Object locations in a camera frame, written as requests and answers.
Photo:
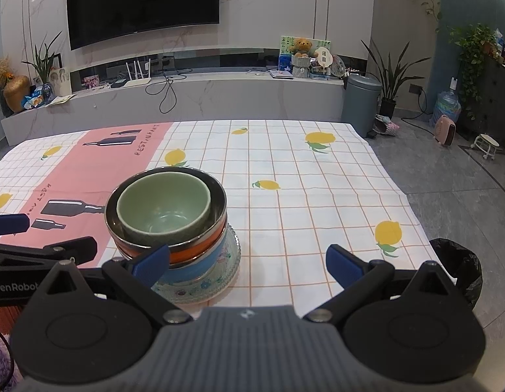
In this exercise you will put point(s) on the pink and white printed tablecloth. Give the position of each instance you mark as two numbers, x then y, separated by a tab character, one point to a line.
297	196

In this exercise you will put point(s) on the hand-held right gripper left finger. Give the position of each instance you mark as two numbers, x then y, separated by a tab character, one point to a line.
152	263

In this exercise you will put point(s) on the golden vase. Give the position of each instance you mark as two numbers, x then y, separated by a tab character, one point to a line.
16	94

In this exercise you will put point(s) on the purple fuzzy cloth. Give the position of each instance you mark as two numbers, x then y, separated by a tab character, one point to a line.
1	363

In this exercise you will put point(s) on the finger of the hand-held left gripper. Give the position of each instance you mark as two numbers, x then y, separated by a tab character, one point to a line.
9	224
32	255

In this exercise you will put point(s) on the green ceramic bowl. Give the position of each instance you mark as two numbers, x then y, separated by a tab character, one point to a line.
162	200

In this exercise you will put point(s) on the white stool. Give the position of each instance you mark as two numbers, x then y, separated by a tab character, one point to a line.
486	143

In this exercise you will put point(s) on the slim-leaved potted plant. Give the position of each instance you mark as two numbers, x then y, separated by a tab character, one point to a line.
42	61

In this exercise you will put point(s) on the black television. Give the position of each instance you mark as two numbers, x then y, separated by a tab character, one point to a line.
142	4

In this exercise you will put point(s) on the grey knitted basket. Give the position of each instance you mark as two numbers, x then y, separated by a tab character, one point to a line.
300	67

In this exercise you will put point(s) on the patterned fabric pouch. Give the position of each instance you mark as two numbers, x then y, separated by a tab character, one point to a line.
386	125

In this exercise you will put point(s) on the bushy green plant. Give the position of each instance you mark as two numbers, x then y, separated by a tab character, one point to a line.
473	49

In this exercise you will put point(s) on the blue snack packet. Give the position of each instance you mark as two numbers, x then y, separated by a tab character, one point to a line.
34	100

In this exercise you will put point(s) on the white router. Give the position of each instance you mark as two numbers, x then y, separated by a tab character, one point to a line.
136	81

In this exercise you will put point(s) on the green picture board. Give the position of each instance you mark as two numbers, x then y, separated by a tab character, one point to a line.
286	45

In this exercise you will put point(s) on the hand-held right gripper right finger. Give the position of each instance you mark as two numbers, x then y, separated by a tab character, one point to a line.
342	263

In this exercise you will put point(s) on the dark cabinet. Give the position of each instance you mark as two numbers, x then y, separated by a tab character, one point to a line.
491	98

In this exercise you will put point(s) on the small black box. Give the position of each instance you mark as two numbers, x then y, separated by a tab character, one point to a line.
118	83

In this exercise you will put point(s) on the pink heater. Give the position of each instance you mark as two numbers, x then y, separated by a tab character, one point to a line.
445	130

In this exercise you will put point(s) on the blue water bottle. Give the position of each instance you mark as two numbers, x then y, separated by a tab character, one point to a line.
446	108

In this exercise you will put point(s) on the yellow paper sheet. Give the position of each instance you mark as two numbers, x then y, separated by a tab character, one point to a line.
60	100

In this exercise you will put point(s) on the orange steel bowl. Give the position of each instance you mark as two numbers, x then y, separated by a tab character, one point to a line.
203	250

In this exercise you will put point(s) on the black bin bag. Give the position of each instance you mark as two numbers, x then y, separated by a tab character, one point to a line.
460	269

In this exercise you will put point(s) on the long-leaved potted plant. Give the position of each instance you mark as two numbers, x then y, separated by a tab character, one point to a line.
389	85

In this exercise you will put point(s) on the pink photo card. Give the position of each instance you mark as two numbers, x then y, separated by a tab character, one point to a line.
92	81

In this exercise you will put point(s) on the grey marble television console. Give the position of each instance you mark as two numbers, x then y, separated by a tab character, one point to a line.
236	94

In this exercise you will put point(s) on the white notebook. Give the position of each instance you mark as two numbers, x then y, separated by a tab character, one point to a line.
282	74

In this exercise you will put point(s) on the round paper fan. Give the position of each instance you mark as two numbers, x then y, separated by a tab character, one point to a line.
322	57

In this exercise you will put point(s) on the grey trash bin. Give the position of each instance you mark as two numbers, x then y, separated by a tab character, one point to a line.
360	106

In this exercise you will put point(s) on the blue steel bowl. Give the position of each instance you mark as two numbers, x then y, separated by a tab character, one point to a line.
195	271

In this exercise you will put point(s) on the brown teddy bear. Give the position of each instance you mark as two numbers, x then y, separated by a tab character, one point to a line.
301	47

